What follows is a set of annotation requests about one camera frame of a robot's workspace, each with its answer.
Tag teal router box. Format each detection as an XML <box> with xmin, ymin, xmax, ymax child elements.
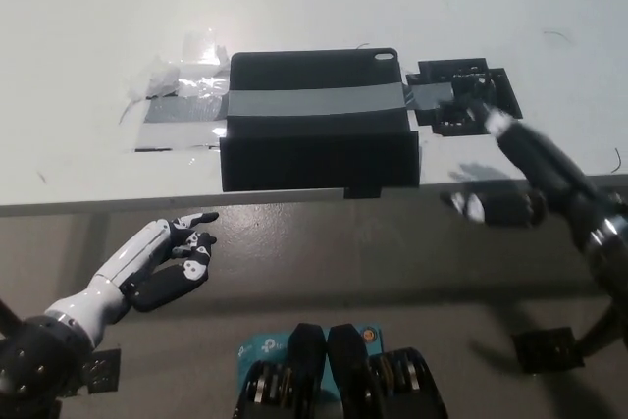
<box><xmin>236</xmin><ymin>322</ymin><xmax>385</xmax><ymax>392</ymax></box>

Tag grey duct tape strip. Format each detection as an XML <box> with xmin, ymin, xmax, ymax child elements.
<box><xmin>225</xmin><ymin>81</ymin><xmax>457</xmax><ymax>122</ymax></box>

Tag pale glossy tape patch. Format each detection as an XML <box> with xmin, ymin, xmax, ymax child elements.
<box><xmin>132</xmin><ymin>120</ymin><xmax>228</xmax><ymax>152</ymax></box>

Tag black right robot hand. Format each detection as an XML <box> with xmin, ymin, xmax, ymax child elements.
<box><xmin>436</xmin><ymin>94</ymin><xmax>620</xmax><ymax>252</ymax></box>

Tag crumpled clear tape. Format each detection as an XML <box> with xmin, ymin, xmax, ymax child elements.
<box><xmin>117</xmin><ymin>29</ymin><xmax>233</xmax><ymax>99</ymax></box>

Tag black tablet cover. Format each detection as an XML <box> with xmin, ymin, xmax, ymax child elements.
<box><xmin>219</xmin><ymin>48</ymin><xmax>421</xmax><ymax>200</ymax></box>

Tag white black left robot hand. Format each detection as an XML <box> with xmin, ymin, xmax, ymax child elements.
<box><xmin>44</xmin><ymin>211</ymin><xmax>220</xmax><ymax>349</ymax></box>

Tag teal box with black feet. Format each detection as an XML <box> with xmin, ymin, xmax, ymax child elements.
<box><xmin>232</xmin><ymin>322</ymin><xmax>450</xmax><ymax>419</ymax></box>

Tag dark grey tape patch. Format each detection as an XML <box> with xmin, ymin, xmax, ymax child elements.
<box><xmin>143</xmin><ymin>93</ymin><xmax>231</xmax><ymax>125</ymax></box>

